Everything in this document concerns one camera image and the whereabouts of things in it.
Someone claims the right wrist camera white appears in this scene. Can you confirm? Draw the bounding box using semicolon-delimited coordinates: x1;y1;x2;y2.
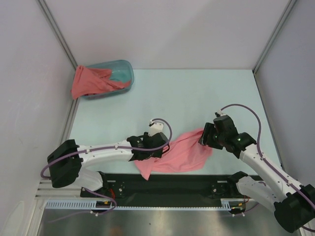
215;110;225;117

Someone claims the aluminium corner post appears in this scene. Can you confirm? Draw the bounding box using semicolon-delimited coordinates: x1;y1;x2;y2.
36;0;78;69
252;0;299;76

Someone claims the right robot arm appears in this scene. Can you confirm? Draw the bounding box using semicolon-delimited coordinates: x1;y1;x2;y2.
199;115;315;233

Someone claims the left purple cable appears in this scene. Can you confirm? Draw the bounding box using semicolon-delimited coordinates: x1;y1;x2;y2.
40;118;173;179

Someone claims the teal plastic bin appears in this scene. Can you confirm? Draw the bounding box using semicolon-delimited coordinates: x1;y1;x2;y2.
83;59;134;100

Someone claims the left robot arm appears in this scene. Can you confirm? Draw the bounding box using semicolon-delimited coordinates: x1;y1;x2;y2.
47;132;170;197

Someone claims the salmon red t shirt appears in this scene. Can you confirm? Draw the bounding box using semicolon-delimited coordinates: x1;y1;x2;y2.
71;65;131;100

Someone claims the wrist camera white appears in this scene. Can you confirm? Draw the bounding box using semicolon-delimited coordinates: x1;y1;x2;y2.
148;121;164;136
215;110;225;117

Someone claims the light pink t shirt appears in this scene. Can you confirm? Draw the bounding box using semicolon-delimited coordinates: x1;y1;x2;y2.
134;128;213;180

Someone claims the purple cable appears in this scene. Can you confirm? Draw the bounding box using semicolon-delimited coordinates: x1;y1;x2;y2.
219;103;315;232
40;118;173;179

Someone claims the right aluminium corner post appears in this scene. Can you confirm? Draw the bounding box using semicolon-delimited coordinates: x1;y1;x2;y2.
252;0;299;76

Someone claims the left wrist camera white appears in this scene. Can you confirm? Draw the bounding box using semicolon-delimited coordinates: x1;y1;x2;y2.
148;121;164;136

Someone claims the left aluminium corner post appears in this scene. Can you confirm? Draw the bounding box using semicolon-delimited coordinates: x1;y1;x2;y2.
36;0;78;69

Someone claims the aluminium front rail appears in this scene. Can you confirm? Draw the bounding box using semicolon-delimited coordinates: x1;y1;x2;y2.
35;179;81;200

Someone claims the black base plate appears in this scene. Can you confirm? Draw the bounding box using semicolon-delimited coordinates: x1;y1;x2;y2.
80;173;261;207

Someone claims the white slotted cable duct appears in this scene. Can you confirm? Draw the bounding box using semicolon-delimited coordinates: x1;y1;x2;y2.
45;198;233;211

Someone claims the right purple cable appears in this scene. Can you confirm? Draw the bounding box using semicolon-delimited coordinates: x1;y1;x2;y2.
219;103;315;232

